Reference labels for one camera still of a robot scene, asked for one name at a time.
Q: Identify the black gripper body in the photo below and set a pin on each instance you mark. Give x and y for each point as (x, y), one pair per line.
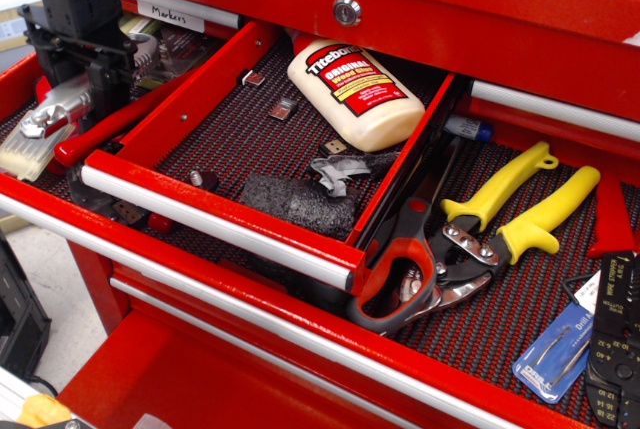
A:
(76, 28)

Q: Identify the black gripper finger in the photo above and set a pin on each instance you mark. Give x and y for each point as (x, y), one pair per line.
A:
(110, 76)
(52, 61)

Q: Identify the green flat box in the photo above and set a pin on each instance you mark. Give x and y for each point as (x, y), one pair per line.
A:
(132, 23)

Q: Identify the small open red drawer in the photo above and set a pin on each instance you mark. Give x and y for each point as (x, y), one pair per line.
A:
(211, 123)

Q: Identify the wide open red drawer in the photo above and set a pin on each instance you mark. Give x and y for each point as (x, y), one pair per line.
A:
(200, 337)

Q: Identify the dark blade package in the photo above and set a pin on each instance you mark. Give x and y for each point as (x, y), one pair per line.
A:
(180, 50)

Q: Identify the white Markers label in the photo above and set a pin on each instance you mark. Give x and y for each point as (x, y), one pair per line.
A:
(171, 16)

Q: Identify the clear plastic drill bit case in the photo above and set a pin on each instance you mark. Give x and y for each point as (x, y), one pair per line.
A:
(27, 158)

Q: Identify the black knob with screw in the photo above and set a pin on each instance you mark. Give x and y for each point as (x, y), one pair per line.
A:
(205, 180)

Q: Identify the small USB dongle upper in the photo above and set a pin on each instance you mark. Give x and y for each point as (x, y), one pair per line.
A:
(250, 77)

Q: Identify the small usb dongle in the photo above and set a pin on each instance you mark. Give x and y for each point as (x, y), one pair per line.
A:
(284, 109)
(250, 77)

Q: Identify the small USB dongle middle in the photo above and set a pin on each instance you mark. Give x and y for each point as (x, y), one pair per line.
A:
(284, 109)

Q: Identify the black USB stick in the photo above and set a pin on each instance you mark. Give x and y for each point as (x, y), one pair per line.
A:
(332, 147)

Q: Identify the black grip tape piece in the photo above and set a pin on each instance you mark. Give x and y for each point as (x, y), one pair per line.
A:
(305, 203)

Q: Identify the Titebond wood glue bottle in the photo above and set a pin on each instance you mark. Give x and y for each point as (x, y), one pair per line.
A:
(363, 102)

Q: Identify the crumpled grey paper scrap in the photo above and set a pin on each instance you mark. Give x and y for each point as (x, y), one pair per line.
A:
(336, 170)

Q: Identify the silver cabinet lock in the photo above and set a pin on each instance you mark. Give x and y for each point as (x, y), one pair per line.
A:
(347, 13)

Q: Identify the red tool chest cabinet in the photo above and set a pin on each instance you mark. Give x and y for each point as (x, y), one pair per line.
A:
(559, 59)

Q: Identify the black equipment case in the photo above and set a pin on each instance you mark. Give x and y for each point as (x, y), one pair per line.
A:
(25, 326)

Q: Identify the blue capped marker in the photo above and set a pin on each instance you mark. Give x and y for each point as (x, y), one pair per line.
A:
(469, 128)

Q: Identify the blue drill bit package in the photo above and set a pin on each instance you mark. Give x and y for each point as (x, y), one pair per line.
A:
(553, 362)

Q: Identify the red plastic wedge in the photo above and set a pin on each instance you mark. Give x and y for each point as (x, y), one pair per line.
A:
(612, 231)

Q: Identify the red handled pliers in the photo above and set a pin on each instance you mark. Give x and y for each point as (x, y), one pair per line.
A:
(74, 150)

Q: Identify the red black handled scissors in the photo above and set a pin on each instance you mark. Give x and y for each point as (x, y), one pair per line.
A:
(402, 276)

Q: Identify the yellow handled tin snips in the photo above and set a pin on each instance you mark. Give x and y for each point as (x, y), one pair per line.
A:
(488, 233)

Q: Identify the black wire stripper tool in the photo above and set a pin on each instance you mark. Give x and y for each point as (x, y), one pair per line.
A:
(612, 372)

